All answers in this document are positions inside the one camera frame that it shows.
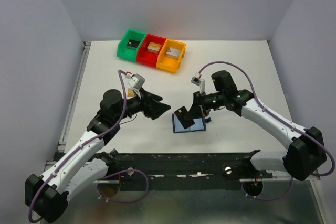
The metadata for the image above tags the dark block in green bin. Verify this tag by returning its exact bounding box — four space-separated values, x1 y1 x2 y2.
127 39 140 50

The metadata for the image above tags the yellow bin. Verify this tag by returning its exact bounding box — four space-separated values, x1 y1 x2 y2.
156 39 186 73

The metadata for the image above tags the tan block in red bin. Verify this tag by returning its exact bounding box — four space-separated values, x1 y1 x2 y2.
147 42 161 53

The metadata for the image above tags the green bin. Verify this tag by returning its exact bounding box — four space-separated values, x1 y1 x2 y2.
117 29 147 62

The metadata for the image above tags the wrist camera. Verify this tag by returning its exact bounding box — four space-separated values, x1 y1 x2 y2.
125 72 145 92
191 72 205 94

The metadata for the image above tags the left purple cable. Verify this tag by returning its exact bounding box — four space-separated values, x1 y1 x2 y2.
27 69 150 222

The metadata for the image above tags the gold credit card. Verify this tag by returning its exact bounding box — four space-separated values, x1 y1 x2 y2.
127 88 135 98

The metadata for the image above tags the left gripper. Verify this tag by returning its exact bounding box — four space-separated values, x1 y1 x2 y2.
115 87 172 122

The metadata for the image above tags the black VIP card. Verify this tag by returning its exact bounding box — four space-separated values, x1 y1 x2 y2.
174 106 188 120

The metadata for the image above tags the blue card holder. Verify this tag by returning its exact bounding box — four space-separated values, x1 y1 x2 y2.
172 114 211 134

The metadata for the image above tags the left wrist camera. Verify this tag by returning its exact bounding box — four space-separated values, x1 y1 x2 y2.
125 72 145 92

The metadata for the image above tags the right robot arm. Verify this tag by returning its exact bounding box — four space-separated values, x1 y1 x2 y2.
185 70 327 181

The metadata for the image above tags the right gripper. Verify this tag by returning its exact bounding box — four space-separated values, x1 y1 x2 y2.
185 90 225 121

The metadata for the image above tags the purple cable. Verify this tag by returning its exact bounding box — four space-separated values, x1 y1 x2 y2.
198 61 336 200
27 69 150 222

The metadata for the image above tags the aluminium rail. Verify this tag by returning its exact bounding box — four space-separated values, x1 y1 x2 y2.
239 171 321 183

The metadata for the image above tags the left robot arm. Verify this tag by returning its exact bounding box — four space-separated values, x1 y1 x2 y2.
25 89 171 223

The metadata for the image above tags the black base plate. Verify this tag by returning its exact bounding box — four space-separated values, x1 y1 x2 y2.
91 151 272 191

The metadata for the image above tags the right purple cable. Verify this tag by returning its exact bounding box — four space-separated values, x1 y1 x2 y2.
198 61 336 200

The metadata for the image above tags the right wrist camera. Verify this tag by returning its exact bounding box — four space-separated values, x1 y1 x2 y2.
191 72 205 94

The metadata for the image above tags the grey block in yellow bin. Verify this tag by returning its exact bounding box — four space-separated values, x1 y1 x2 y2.
166 47 181 59

